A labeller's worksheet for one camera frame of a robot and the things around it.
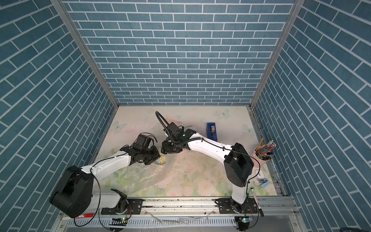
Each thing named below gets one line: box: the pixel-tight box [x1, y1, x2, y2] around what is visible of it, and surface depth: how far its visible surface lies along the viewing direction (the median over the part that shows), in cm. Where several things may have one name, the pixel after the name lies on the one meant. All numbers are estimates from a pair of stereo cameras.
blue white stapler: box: [257, 177, 270, 189], surface depth 82 cm
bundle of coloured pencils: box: [256, 138, 277, 156], surface depth 82 cm
